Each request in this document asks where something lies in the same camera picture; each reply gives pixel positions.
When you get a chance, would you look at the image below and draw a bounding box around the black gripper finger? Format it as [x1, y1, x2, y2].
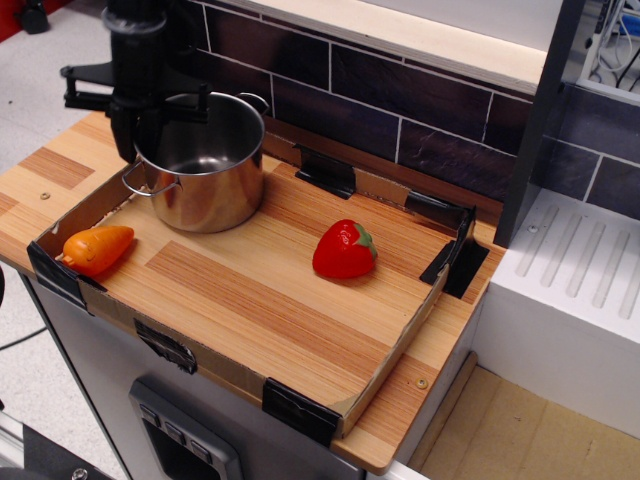
[108, 102, 137, 163]
[134, 112, 164, 162]

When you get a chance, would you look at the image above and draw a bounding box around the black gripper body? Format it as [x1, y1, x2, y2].
[60, 1, 210, 122]

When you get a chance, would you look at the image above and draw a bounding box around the stainless steel pot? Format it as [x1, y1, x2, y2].
[122, 92, 270, 233]

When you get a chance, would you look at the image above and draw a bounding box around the cardboard fence with black tape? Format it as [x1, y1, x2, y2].
[22, 127, 494, 451]

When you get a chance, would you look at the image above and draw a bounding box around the black object on floor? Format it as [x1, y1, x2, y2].
[14, 0, 50, 35]

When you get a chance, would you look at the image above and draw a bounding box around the orange toy carrot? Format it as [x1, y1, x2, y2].
[61, 226, 134, 277]

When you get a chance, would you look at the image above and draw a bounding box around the red toy strawberry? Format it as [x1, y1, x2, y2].
[312, 219, 377, 279]

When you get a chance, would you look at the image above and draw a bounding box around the grey oven control panel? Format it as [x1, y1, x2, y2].
[129, 380, 243, 479]

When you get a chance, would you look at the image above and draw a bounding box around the white sink drainboard unit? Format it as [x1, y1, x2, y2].
[472, 190, 639, 436]

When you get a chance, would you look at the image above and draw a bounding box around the dark grey vertical post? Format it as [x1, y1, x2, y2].
[493, 1, 585, 248]

